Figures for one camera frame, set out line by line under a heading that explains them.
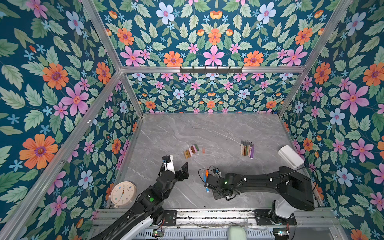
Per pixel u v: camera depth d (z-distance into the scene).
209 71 0.93
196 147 1.00
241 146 0.99
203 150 0.99
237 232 0.67
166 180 0.57
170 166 0.69
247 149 0.99
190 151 0.98
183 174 0.72
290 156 0.91
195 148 0.99
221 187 0.62
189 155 0.96
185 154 0.96
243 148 0.99
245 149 0.99
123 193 0.79
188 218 0.75
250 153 0.97
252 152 0.98
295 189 0.44
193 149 0.99
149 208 0.54
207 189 0.65
